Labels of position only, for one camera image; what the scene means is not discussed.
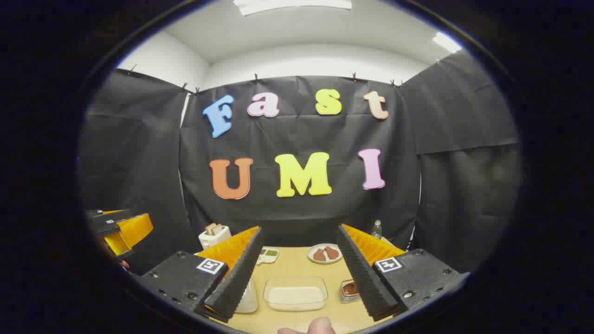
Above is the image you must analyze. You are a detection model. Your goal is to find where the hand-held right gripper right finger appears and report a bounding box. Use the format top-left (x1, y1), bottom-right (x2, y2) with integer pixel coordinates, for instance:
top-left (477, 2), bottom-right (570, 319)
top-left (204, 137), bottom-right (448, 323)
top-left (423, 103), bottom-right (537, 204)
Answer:
top-left (337, 224), bottom-right (469, 322)

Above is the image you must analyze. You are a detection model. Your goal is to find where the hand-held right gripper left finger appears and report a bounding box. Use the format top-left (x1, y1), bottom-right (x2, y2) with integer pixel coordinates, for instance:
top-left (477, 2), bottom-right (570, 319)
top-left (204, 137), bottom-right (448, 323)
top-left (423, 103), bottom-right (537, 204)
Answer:
top-left (139, 226), bottom-right (264, 323)

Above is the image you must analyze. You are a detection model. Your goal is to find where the white rice cooker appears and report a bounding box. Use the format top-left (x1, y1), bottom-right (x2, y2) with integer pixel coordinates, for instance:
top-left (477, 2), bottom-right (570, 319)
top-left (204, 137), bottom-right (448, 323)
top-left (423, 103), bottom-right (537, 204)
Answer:
top-left (236, 278), bottom-right (259, 314)

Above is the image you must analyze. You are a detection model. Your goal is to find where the white toaster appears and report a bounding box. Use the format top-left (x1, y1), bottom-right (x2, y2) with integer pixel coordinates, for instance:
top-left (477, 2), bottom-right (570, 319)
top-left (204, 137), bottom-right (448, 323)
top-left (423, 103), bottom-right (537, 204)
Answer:
top-left (199, 224), bottom-right (232, 250)

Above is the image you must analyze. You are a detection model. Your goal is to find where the white plate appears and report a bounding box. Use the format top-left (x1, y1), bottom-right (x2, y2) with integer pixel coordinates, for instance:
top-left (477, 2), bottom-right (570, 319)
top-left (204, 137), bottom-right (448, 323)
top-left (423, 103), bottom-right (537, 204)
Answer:
top-left (307, 244), bottom-right (344, 264)

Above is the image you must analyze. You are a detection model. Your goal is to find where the black backdrop cloth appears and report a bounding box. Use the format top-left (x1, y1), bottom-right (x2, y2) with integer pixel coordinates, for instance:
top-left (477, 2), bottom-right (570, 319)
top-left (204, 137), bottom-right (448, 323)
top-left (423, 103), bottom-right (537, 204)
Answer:
top-left (79, 50), bottom-right (523, 274)

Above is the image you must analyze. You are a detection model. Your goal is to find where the long ceiling light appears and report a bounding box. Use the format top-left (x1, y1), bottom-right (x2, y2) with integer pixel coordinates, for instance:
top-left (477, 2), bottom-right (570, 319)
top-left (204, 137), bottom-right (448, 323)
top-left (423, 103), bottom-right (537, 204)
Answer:
top-left (433, 32), bottom-right (462, 54)

